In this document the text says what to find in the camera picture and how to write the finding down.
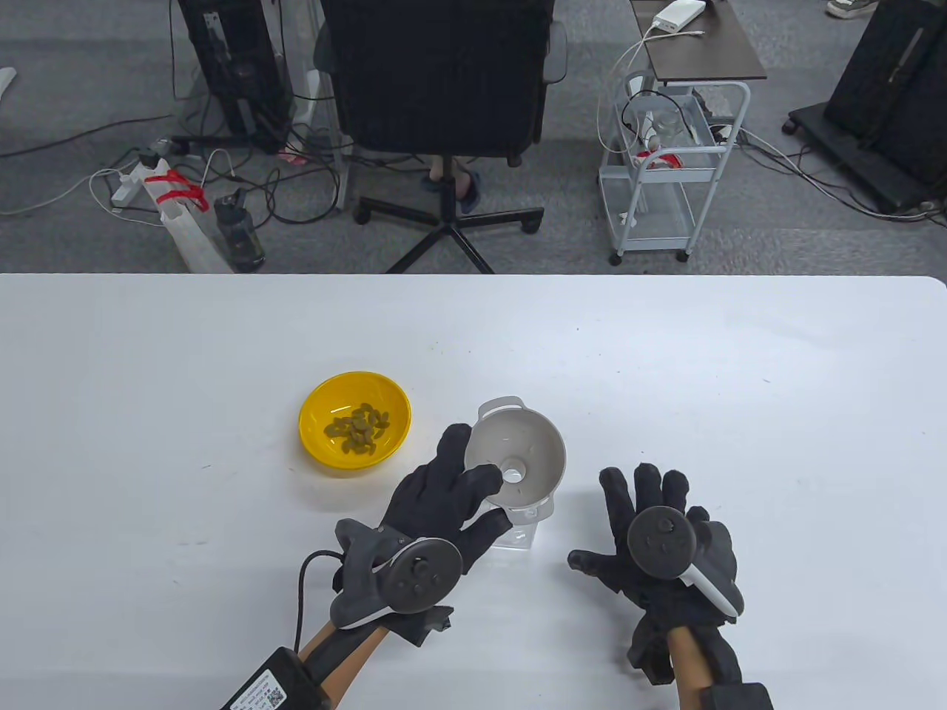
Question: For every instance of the person's right hand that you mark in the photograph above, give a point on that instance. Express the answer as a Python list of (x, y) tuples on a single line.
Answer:
[(629, 577)]

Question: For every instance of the person's left hand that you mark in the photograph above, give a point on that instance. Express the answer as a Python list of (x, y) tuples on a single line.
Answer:
[(429, 495)]

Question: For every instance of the pile of raisins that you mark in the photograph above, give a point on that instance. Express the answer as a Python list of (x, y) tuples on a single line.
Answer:
[(359, 429)]

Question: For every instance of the clear coffee jar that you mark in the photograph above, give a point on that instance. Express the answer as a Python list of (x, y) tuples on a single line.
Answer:
[(518, 536)]

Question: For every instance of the grey funnel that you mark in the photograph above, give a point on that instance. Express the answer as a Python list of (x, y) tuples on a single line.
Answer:
[(533, 444)]

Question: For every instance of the yellow bowl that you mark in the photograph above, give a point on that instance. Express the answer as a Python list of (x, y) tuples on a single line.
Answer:
[(325, 399)]

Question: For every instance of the person's left forearm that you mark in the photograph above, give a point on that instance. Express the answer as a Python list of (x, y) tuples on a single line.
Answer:
[(359, 658)]

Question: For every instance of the black right forearm sensor box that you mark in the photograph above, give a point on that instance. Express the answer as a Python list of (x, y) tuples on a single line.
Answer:
[(740, 699)]

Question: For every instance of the person's right forearm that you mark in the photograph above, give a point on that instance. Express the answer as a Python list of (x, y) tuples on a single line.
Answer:
[(688, 665)]

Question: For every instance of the black left forearm sensor box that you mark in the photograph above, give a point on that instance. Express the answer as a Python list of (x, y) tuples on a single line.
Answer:
[(274, 684)]

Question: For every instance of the grey white right hand controller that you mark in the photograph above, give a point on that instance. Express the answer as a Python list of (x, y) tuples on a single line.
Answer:
[(662, 543)]

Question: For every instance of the grey white hand controller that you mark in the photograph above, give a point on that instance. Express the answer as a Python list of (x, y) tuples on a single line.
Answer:
[(422, 573), (662, 543)]

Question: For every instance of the grey white left hand controller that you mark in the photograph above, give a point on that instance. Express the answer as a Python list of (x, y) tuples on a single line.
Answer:
[(422, 573)]

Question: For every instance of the dark water bottle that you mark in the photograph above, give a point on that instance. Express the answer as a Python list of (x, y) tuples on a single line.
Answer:
[(240, 237)]

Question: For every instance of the white rolling cart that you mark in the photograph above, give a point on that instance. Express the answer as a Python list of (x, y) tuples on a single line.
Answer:
[(658, 175)]

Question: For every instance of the red white item in cart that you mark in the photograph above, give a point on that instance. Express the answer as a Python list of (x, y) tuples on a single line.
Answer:
[(658, 159)]

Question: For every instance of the black office chair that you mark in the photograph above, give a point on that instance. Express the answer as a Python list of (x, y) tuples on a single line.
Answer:
[(436, 74)]

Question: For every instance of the white power strip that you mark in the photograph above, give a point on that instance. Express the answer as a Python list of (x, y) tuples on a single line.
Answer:
[(127, 185)]

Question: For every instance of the black computer tower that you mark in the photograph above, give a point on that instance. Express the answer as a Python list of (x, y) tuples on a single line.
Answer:
[(229, 66)]

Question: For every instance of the brown side table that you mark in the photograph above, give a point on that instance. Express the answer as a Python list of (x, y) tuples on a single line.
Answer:
[(710, 52)]

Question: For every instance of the white power bank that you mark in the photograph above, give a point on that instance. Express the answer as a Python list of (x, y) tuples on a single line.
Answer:
[(677, 16)]

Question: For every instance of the black rolling stand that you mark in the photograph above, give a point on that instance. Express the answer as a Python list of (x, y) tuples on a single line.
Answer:
[(888, 74)]

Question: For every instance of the white object on floor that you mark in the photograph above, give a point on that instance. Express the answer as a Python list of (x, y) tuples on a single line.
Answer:
[(6, 78)]

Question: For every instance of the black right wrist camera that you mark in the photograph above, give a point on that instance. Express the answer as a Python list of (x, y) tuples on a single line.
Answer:
[(651, 658)]

